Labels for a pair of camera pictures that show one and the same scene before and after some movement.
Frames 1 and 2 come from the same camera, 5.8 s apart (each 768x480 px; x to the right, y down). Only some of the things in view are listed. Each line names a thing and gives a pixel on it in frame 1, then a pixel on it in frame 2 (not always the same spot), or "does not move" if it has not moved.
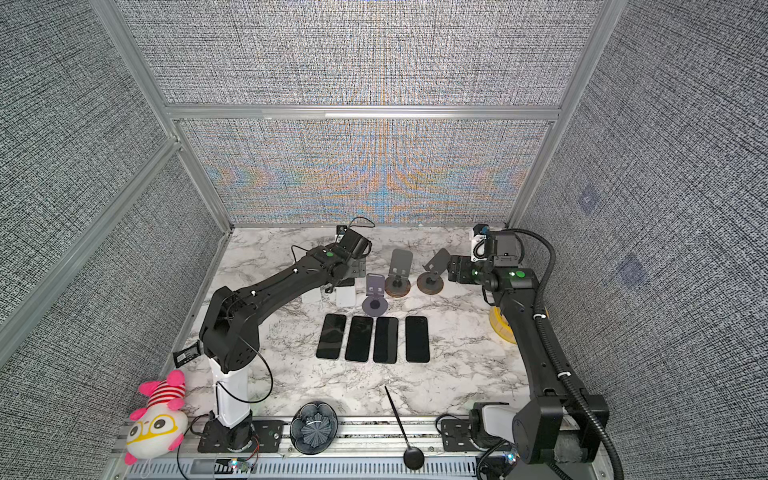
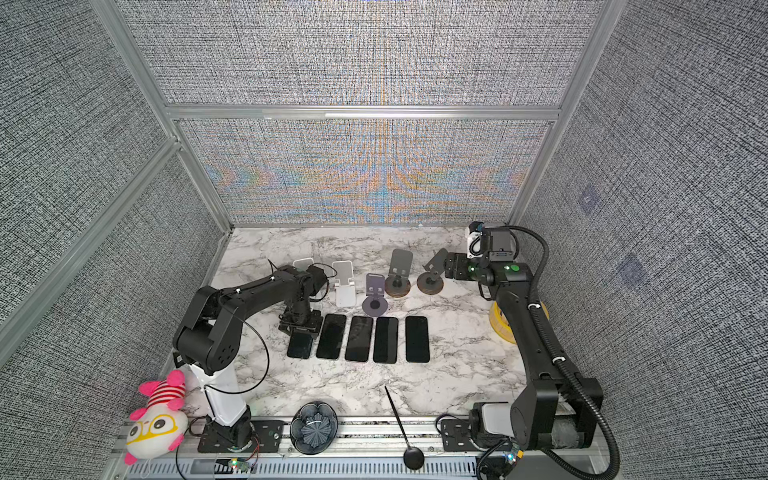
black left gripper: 360,268 to 314,326
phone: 385,340 does not move
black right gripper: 464,263 does not move
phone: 358,345 does not move
